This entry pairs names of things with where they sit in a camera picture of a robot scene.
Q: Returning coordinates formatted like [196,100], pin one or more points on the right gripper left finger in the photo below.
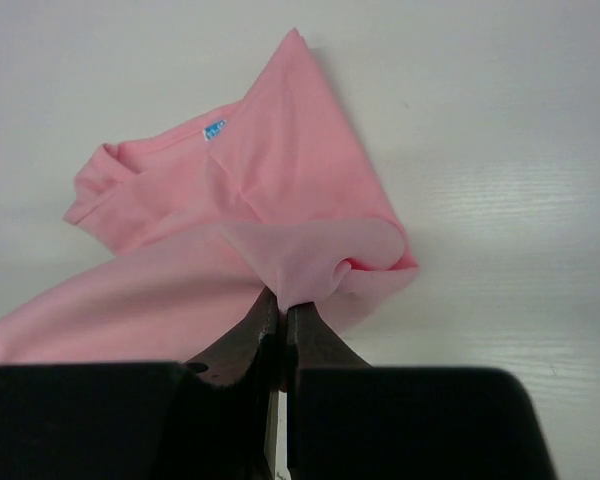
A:
[232,399]

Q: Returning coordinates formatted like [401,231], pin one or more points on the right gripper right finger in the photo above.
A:
[310,343]

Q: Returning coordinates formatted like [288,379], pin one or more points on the pink t shirt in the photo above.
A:
[273,191]

